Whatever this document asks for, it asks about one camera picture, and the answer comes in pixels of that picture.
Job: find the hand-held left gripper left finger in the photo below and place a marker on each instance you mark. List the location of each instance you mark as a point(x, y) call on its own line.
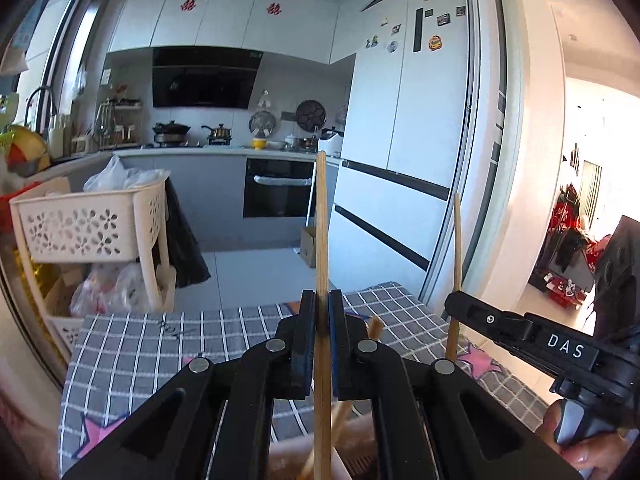
point(307, 355)

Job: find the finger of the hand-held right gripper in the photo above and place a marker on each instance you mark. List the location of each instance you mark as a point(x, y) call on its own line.
point(485, 322)

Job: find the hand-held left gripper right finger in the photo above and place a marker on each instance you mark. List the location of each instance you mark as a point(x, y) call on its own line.
point(336, 355)

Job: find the white plastic utensil holder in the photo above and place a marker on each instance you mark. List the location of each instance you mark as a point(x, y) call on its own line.
point(292, 455)

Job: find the person's right hand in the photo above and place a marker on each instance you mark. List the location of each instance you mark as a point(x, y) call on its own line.
point(590, 460)

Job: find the small cardboard box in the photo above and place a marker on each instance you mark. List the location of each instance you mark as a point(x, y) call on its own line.
point(307, 247)

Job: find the red and black clutter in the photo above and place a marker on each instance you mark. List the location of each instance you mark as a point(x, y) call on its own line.
point(565, 240)

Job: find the grey checked star tablecloth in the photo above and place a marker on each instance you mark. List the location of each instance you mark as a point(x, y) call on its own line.
point(150, 350)

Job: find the black built-in oven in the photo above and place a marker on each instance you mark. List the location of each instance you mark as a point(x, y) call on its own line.
point(275, 195)

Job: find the black hanging garment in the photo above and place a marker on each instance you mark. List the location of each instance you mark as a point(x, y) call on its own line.
point(185, 245)

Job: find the grey kitchen counter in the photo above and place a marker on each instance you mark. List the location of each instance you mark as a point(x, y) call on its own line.
point(210, 195)

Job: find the striped sliding door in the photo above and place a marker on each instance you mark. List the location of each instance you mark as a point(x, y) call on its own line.
point(495, 135)

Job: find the clear plastic bags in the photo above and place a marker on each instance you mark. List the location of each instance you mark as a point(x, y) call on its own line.
point(110, 290)

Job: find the white refrigerator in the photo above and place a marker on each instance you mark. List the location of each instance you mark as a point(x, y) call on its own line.
point(400, 125)

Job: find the yellow bowl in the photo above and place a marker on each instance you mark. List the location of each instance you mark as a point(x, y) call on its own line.
point(259, 143)

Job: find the white rice cooker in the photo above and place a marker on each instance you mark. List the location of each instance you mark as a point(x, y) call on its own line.
point(331, 137)

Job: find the round metal steamer rack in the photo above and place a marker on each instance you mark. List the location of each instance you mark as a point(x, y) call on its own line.
point(261, 123)

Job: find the metal cooking pot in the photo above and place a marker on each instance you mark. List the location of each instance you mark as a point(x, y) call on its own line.
point(219, 134)

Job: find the round black hanging pan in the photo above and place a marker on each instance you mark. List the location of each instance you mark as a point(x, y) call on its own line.
point(310, 114)

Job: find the black wok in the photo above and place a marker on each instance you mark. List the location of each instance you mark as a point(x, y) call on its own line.
point(171, 130)

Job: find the white plastic bag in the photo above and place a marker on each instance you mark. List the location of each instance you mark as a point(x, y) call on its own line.
point(115, 175)

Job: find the white plastic storage trolley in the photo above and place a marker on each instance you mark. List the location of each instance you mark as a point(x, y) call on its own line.
point(90, 199)

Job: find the gold foil bundle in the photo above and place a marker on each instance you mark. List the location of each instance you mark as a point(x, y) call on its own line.
point(45, 275)

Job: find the group of fridge magnets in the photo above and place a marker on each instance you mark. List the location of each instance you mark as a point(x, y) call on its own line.
point(436, 42)

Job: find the black range hood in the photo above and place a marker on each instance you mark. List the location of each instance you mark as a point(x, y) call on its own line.
point(205, 77)

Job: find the metal dish rack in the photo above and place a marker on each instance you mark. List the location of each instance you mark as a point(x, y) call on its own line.
point(117, 125)

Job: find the red container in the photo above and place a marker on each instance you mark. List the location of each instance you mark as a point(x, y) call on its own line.
point(20, 192)

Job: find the red paper decoration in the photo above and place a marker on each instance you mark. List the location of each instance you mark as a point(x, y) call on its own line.
point(272, 7)
point(186, 5)

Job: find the curved kitchen faucet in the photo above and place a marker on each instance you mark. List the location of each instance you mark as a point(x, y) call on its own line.
point(40, 89)

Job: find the white wall cabinets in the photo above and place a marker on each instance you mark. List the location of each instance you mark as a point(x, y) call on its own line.
point(225, 20)

